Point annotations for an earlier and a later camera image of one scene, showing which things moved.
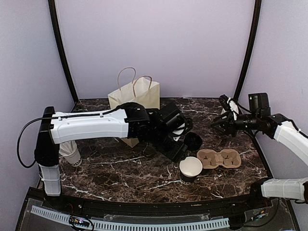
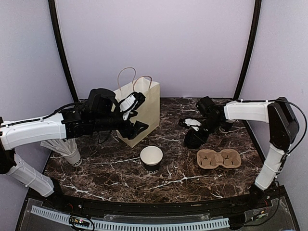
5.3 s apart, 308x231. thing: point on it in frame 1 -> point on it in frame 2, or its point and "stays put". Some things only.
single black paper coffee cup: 190,168 -> 151,157
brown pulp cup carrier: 210,159 stays put
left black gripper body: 174,154 -> 105,124
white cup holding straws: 74,159 stays put
